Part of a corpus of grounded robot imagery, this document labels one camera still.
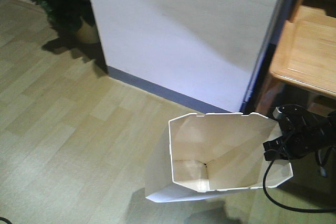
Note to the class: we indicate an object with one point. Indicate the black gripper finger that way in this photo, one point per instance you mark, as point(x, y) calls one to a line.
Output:
point(286, 110)
point(276, 149)

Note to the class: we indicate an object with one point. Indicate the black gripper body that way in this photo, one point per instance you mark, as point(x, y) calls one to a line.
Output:
point(303, 133)

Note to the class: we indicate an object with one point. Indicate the white plastic trash bin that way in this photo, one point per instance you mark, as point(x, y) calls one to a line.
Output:
point(204, 156)

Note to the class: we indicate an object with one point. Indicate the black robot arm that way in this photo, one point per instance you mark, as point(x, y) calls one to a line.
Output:
point(330, 129)

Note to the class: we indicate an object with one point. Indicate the wooden desk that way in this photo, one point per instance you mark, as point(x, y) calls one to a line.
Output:
point(305, 54)

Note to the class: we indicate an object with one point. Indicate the green potted plant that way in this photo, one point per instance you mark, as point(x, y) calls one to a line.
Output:
point(63, 1)

